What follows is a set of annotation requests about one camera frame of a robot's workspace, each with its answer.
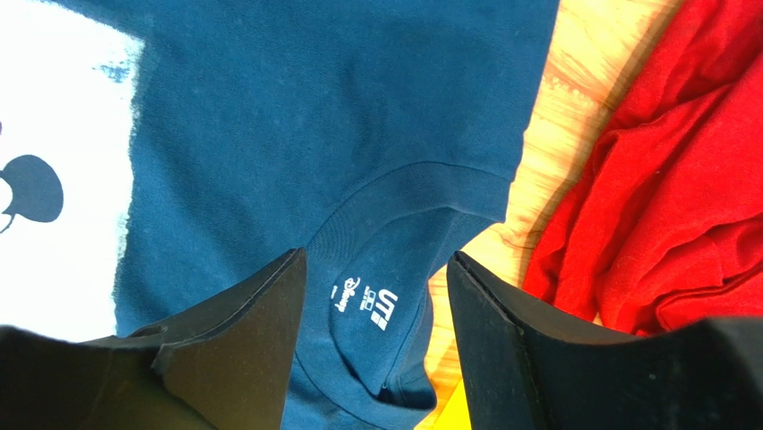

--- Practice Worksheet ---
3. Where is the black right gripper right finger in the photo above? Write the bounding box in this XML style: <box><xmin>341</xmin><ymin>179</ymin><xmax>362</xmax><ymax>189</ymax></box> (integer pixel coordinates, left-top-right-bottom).
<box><xmin>447</xmin><ymin>252</ymin><xmax>762</xmax><ymax>430</ymax></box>

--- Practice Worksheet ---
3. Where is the red crumpled t shirt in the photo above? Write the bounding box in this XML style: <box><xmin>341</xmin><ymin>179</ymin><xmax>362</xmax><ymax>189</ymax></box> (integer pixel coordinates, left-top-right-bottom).
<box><xmin>522</xmin><ymin>1</ymin><xmax>762</xmax><ymax>336</ymax></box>

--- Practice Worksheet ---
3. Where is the navy blue t shirt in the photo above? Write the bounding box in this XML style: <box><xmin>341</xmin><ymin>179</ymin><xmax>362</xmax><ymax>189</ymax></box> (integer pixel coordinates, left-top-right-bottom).
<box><xmin>1</xmin><ymin>1</ymin><xmax>559</xmax><ymax>429</ymax></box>

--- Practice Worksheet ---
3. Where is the yellow plastic bin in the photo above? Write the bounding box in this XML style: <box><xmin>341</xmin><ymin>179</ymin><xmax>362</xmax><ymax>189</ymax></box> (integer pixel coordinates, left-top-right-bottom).
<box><xmin>433</xmin><ymin>380</ymin><xmax>472</xmax><ymax>430</ymax></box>

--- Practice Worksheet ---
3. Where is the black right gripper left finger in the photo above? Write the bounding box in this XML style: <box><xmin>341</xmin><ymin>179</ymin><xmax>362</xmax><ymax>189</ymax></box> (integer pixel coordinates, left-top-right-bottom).
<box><xmin>1</xmin><ymin>248</ymin><xmax>307</xmax><ymax>429</ymax></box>

